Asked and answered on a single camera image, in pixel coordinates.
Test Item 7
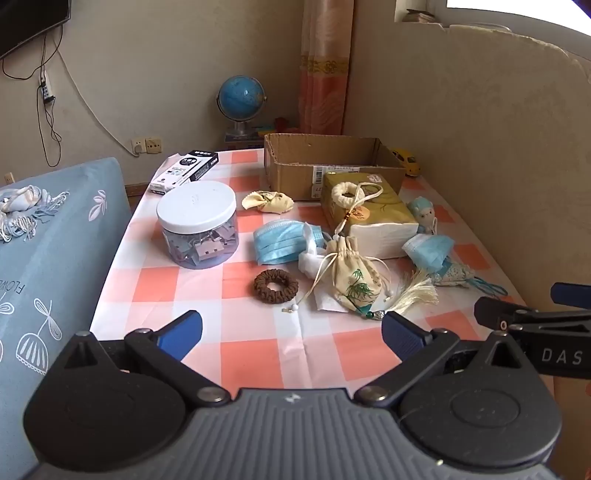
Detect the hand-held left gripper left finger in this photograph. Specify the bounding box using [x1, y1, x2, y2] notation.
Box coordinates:
[60, 310, 232, 409]

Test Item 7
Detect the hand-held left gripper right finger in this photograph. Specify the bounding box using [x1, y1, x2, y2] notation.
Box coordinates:
[353, 310, 532, 409]

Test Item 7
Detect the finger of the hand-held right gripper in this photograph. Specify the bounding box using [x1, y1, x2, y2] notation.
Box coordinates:
[551, 282, 591, 306]
[475, 295, 591, 333]

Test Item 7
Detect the blue patterned sachet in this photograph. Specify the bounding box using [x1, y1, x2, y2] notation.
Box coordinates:
[429, 258, 509, 298]

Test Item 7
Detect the cream bamboo print drawstring pouch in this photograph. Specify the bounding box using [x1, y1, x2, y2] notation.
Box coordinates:
[281, 236, 439, 322]

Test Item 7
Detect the blue face mask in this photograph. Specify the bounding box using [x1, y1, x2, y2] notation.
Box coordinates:
[402, 233, 455, 273]
[253, 219, 331, 266]

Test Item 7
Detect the brown scrunchie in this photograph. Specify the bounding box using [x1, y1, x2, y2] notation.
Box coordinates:
[253, 268, 300, 303]

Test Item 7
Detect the blue plush toy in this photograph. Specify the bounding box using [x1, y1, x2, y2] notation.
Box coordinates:
[407, 196, 438, 236]

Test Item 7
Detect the cream knitted scrunchie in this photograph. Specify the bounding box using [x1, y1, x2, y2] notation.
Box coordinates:
[331, 181, 385, 234]

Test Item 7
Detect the cream cloth bow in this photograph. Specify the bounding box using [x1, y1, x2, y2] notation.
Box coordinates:
[241, 189, 295, 215]

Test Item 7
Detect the cardboard box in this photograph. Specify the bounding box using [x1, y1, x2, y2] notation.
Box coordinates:
[263, 133, 420, 201]

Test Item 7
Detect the orange checkered tablecloth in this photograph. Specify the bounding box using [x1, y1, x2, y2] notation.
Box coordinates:
[89, 148, 555, 393]

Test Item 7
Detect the gold tissue pack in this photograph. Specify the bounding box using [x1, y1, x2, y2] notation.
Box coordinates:
[320, 172, 421, 259]

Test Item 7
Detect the clear jar with white lid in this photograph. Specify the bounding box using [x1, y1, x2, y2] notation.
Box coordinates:
[156, 181, 239, 269]

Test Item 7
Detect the blue floral bed cover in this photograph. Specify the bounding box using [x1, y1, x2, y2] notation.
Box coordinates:
[0, 157, 134, 476]

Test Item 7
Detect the black and white pen box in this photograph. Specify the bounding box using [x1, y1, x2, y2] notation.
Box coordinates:
[149, 150, 219, 195]

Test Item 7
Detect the yellow toy car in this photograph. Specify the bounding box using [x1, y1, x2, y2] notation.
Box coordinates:
[390, 148, 423, 177]

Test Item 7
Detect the blue and white fringed scarf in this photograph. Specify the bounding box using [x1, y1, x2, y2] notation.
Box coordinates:
[0, 185, 70, 243]

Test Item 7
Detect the blue globe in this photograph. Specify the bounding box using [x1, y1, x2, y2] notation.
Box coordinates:
[216, 75, 269, 139]

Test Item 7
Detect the white power strip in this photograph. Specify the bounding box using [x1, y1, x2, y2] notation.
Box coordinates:
[38, 69, 55, 104]

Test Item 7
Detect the pink patterned curtain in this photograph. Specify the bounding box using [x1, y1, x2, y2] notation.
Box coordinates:
[298, 0, 355, 136]

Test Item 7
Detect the window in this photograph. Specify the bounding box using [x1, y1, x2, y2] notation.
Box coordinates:
[445, 0, 591, 29]

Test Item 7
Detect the stack of books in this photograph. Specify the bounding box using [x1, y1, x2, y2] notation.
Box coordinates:
[403, 9, 446, 24]

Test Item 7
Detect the black television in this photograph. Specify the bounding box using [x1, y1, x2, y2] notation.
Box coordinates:
[0, 0, 72, 60]

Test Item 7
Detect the white cable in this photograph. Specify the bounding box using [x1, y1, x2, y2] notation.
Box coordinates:
[54, 41, 139, 157]

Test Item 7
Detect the black cable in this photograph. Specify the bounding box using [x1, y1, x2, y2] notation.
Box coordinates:
[2, 34, 63, 168]

